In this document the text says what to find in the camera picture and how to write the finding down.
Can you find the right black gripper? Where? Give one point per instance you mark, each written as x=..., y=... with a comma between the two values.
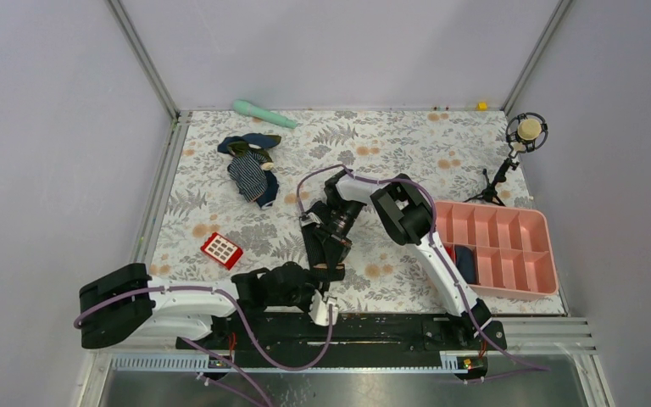
x=336, y=235

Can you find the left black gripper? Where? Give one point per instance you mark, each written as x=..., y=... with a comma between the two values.
x=311, y=283

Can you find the black striped underwear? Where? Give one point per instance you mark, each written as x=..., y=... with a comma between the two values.
x=326, y=252

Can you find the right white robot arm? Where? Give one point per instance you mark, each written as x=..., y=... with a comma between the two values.
x=409, y=216

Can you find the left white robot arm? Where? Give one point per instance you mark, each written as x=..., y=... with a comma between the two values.
x=130, y=303

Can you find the blue striped underwear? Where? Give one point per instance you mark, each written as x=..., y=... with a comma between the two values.
x=251, y=166

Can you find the red rolled underwear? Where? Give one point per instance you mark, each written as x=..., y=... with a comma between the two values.
x=451, y=253

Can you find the navy rolled underwear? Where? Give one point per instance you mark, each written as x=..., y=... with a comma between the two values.
x=465, y=261

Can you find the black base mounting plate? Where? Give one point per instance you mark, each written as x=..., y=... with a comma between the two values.
x=388, y=341

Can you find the red white calculator toy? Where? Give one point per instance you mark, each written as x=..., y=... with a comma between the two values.
x=222, y=250

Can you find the mint green handheld tool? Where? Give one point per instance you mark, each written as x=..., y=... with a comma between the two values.
x=248, y=109

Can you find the pink compartment organizer tray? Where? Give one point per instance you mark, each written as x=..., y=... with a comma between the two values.
x=512, y=248

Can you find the black microphone with stand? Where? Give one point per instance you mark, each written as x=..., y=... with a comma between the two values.
x=525, y=133

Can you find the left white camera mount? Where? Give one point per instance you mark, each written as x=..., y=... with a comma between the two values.
x=324, y=309

